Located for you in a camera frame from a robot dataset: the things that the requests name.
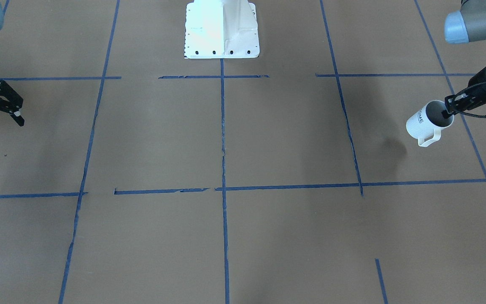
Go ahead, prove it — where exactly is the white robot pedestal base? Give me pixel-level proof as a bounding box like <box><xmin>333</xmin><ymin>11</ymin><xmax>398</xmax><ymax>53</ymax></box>
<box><xmin>184</xmin><ymin>0</ymin><xmax>260</xmax><ymax>59</ymax></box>

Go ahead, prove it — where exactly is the white mug with handle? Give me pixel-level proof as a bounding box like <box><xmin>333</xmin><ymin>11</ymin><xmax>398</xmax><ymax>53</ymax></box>
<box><xmin>405</xmin><ymin>100</ymin><xmax>454</xmax><ymax>147</ymax></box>

